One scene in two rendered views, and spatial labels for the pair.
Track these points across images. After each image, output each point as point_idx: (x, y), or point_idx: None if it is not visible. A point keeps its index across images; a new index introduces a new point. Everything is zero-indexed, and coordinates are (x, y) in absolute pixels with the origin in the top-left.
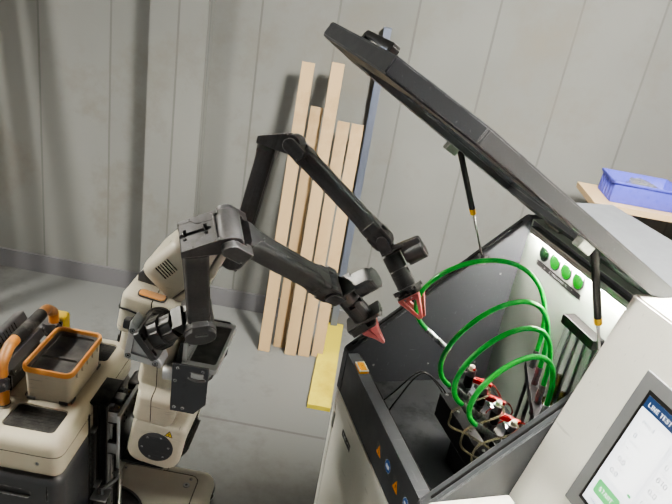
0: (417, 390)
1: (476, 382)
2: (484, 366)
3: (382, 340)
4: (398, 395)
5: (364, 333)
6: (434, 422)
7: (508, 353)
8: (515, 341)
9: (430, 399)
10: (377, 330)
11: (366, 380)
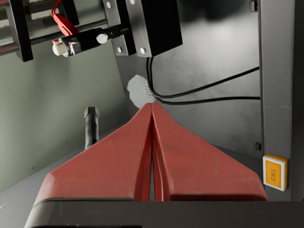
0: (200, 121)
1: (73, 28)
2: (121, 126)
3: (145, 108)
4: (228, 120)
5: (235, 184)
6: (194, 54)
7: (78, 116)
8: (57, 120)
9: (188, 101)
10: (94, 150)
11: (278, 136)
